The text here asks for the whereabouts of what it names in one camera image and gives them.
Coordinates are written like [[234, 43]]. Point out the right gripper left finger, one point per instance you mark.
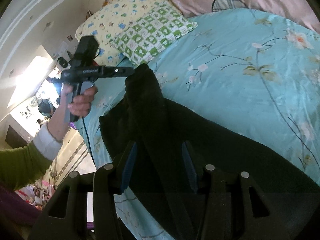
[[83, 206]]

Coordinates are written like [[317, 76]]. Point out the green white checkered pillow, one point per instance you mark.
[[151, 34]]

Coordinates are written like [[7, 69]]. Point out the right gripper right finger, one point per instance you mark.
[[232, 206]]

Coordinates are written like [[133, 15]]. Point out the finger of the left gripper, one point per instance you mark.
[[110, 72]]

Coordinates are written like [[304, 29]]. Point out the yellow cartoon print pillow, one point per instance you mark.
[[111, 20]]

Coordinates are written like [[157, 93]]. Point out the black pants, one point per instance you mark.
[[159, 180]]

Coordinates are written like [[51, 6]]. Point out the person left hand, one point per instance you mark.
[[80, 106]]

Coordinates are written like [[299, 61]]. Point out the black camera box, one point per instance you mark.
[[85, 53]]

